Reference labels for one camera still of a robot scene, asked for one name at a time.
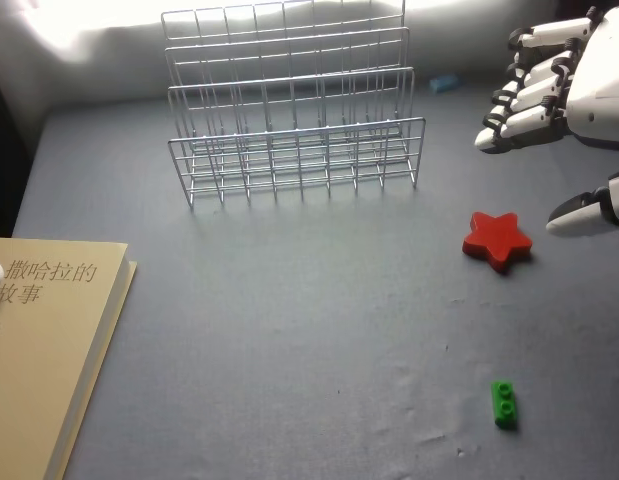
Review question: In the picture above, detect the beige paperback book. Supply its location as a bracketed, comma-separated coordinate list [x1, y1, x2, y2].
[0, 236, 138, 480]

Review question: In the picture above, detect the green toy brick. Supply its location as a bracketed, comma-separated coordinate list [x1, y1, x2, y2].
[490, 380, 519, 431]

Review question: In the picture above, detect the blue toy brick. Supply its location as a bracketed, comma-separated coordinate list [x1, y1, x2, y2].
[428, 73, 461, 95]

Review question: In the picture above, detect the red star block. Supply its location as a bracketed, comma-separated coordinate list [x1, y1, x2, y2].
[461, 211, 534, 276]

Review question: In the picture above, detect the white backdrop sheet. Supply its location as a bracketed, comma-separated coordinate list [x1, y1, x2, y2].
[0, 0, 560, 121]

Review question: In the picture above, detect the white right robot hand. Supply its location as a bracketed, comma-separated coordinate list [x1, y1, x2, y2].
[473, 4, 619, 239]

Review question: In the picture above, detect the grey table cloth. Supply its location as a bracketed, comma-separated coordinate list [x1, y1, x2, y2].
[11, 62, 619, 480]

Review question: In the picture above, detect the wire dish rack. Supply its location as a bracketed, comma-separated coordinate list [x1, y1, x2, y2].
[160, 0, 426, 211]

